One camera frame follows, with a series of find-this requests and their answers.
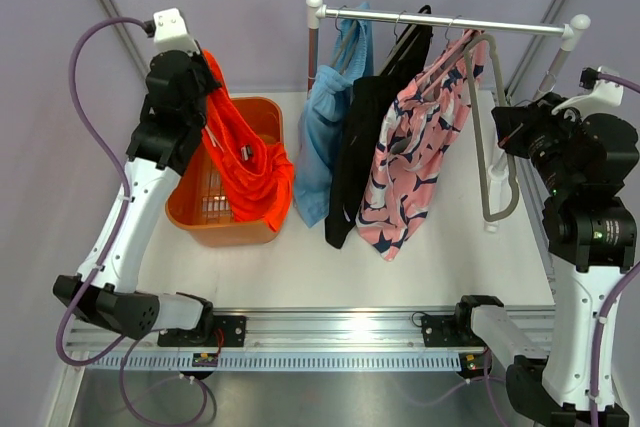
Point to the slotted cable duct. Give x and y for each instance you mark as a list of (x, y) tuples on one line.
[(284, 362)]

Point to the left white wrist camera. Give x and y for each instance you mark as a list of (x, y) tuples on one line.
[(169, 32)]

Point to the black shorts hanger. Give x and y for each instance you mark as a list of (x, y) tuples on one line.
[(402, 43)]

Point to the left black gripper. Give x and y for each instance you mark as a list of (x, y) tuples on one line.
[(199, 62)]

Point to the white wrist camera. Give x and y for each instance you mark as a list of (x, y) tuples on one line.
[(169, 32), (601, 93)]

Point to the orange shorts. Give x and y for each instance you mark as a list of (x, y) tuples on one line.
[(257, 177)]

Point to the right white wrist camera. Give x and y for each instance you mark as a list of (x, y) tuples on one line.
[(601, 93)]

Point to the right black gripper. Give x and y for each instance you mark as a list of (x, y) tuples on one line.
[(513, 122)]

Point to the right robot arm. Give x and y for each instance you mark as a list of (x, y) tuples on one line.
[(583, 160)]

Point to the black shorts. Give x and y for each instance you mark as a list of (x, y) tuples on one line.
[(372, 96)]

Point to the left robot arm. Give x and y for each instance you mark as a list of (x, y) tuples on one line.
[(104, 291)]

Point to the aluminium mounting rail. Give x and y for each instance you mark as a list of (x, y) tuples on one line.
[(329, 330)]

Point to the pink patterned shorts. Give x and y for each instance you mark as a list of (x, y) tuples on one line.
[(415, 135)]

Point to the white clothes rack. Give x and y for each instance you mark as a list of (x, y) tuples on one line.
[(570, 33)]

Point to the light blue shorts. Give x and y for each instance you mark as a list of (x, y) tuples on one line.
[(320, 127)]

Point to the grey hanger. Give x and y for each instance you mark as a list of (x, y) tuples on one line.
[(492, 147)]

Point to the pink hanger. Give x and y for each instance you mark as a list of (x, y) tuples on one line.
[(453, 50)]

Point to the orange plastic basket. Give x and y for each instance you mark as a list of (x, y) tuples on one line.
[(199, 204)]

